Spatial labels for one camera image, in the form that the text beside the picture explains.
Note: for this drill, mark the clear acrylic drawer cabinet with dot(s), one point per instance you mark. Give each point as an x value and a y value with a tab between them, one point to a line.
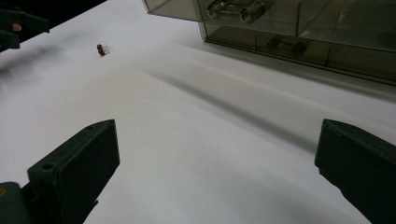
202	31

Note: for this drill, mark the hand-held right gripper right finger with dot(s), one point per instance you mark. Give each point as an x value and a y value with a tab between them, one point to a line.
361	165

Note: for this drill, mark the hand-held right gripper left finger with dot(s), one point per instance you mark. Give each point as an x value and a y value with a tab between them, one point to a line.
77	165

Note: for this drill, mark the small red bead ornament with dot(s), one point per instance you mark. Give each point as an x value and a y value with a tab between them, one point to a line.
101	50

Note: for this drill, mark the clear acrylic drawer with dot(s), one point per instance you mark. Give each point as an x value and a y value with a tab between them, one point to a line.
280	15
342	56

